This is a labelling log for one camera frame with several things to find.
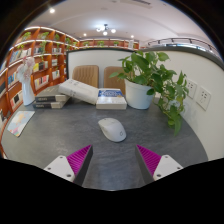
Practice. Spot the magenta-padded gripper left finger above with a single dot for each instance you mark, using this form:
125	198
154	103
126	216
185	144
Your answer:
60	166

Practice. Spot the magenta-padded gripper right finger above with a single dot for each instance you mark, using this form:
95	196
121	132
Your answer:
166	165

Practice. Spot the white computer mouse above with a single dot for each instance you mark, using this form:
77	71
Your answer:
112	130

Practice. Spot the green plant in white pot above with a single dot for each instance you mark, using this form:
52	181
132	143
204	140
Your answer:
140	93

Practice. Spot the thick white book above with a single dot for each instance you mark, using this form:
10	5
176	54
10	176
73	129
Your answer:
80	90

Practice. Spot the blue-cover white book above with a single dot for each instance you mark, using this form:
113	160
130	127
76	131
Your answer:
111	100

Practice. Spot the tan upholstered chair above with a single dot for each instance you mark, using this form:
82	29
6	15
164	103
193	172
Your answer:
86	75
113	78

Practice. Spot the orange wooden shelf unit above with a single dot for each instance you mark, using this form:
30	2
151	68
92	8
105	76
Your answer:
43	56

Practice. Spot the window with curtains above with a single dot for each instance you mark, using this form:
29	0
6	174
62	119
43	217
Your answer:
186	43

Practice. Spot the ceiling lamp with round bulbs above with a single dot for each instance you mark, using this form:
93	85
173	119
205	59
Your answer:
105	30

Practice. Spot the white wall socket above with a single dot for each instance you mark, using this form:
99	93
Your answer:
191	88
203	98

